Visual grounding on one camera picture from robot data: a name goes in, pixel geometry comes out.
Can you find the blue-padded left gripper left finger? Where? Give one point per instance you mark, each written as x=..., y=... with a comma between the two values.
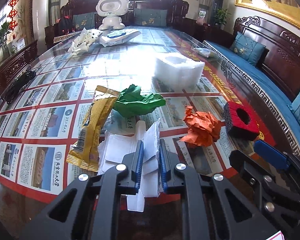
x=87, y=209

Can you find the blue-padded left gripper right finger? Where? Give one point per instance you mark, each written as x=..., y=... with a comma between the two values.
x=211, y=207

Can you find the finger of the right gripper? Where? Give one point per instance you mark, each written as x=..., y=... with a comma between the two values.
x=261, y=180
x=287, y=163

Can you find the yellow snack wrapper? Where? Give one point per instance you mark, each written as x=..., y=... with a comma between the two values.
x=84, y=153

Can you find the white paper carton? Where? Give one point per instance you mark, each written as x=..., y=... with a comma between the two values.
x=140, y=153

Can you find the orange paper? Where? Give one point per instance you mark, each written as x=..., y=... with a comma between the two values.
x=203, y=128

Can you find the green paper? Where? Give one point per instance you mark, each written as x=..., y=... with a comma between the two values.
x=131, y=103

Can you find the white foam block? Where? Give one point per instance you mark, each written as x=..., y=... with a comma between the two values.
x=177, y=71

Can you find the red black foam block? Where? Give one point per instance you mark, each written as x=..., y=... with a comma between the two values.
x=240, y=121

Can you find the dark wooden side sofa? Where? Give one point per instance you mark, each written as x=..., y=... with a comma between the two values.
x=276, y=76

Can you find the blue cushion far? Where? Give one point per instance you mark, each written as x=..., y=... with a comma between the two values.
x=248, y=49

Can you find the clear plastic bag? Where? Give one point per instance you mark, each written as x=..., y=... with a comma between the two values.
x=205, y=52

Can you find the potted plant right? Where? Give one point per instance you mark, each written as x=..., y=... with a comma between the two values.
x=221, y=16

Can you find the potted plant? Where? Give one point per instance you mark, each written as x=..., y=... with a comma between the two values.
x=4, y=31
x=221, y=16

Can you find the crumpled white plastic bag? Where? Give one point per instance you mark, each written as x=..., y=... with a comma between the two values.
x=84, y=41

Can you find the white blue plastic package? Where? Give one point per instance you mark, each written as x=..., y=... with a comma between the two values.
x=118, y=37

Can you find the potted plant left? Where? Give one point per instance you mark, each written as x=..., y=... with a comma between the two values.
x=4, y=31

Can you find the teal cushion far sofa left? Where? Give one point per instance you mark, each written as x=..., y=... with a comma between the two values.
x=82, y=21

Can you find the teal cushion sofa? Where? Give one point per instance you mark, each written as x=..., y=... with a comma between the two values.
x=82, y=21
x=150, y=17

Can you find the teal cushion far sofa right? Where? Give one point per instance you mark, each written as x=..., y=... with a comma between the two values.
x=150, y=17

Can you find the red chinese knot decoration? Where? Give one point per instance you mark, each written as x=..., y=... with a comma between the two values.
x=13, y=12

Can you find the dark wooden far sofa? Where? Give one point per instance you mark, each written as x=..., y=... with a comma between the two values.
x=176, y=12

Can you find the white toy robot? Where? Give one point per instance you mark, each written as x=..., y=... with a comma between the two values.
x=111, y=12

